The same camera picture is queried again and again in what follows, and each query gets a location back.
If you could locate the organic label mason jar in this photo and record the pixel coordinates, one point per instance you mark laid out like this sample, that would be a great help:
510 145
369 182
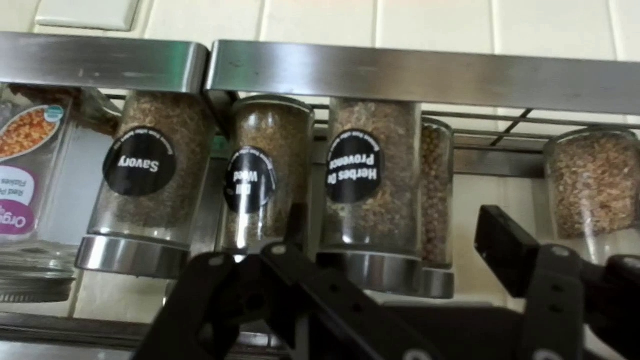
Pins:
32 166

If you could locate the peppercorn spice jar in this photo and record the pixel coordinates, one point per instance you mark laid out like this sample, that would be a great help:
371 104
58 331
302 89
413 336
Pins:
437 200

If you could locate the white wall switch plate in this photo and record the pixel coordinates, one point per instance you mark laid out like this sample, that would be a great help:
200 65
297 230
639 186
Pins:
86 12

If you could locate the Dill Weed spice jar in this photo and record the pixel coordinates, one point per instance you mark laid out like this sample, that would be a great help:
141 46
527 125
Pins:
273 127

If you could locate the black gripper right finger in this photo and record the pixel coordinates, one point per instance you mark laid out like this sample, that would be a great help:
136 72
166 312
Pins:
561 293

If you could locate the brown seed spice jar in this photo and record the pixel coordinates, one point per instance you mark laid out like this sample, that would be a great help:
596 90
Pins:
593 186

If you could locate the Herbes de Provence spice jar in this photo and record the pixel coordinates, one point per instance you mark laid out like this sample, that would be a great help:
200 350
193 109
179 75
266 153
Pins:
373 221

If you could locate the Savory spice jar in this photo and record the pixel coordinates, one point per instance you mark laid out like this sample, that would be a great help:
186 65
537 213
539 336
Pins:
141 213

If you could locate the stainless steel spice shelf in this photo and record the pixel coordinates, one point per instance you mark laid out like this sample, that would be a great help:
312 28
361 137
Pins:
413 77
67 332
101 62

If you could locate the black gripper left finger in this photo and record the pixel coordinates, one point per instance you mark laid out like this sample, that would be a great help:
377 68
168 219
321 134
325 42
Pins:
266 312

